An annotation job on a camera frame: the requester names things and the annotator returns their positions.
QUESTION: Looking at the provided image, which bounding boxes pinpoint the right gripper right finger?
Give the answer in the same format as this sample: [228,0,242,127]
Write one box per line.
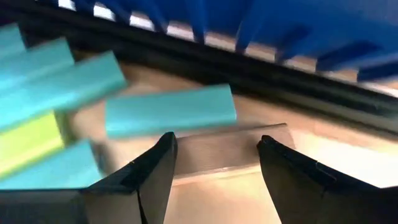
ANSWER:
[256,134,398,224]

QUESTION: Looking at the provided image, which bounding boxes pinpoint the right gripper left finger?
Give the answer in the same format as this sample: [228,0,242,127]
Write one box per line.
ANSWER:
[0,131,178,224]

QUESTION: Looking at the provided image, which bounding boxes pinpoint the natural wooden block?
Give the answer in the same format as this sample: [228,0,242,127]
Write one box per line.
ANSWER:
[172,123,296,187]

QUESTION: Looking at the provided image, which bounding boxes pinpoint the green wooden block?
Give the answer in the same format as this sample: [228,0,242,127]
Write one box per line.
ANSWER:
[0,111,68,180]

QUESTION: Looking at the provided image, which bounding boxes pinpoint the blue plastic bin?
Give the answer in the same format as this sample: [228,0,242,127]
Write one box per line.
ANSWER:
[37,0,398,83]

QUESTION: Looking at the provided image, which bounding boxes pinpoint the teal wooden block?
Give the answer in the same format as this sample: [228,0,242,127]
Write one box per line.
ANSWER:
[0,139,105,190]
[0,50,128,133]
[0,36,75,93]
[104,83,238,140]
[0,22,27,60]

